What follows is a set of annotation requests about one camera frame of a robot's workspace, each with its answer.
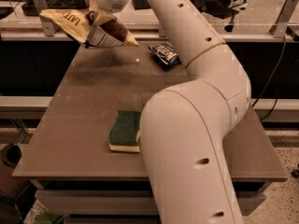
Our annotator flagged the grey table drawer unit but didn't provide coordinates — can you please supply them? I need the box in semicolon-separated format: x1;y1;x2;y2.
30;173;264;224

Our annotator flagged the brown bin at left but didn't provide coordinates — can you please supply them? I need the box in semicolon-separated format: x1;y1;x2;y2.
0;144;28;199

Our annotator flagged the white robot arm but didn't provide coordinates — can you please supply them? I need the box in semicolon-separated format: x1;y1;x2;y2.
95;0;251;224

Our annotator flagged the right metal railing bracket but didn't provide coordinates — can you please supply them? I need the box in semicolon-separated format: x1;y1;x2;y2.
269;0;299;38

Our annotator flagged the blue chip bag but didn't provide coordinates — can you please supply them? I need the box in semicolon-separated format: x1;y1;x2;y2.
149;42;180;69

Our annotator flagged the green and yellow sponge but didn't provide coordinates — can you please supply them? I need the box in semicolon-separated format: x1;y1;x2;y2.
108;110;141;153

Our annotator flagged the left metal railing bracket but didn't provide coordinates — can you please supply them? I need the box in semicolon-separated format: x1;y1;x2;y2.
33;0;56;36

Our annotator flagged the brown and cream chip bag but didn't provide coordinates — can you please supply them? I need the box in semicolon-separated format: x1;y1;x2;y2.
42;9;138;49

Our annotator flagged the metal railing bracket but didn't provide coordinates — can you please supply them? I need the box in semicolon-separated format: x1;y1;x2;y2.
269;0;299;38
33;0;56;36
158;23;167;37

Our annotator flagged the black cable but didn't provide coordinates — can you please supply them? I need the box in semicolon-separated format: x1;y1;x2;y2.
251;35;288;122

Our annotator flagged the black box on counter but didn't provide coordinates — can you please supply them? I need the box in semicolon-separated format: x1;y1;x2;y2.
21;0;94;17

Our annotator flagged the middle metal railing bracket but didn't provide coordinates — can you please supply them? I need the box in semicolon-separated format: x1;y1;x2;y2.
158;23;167;37

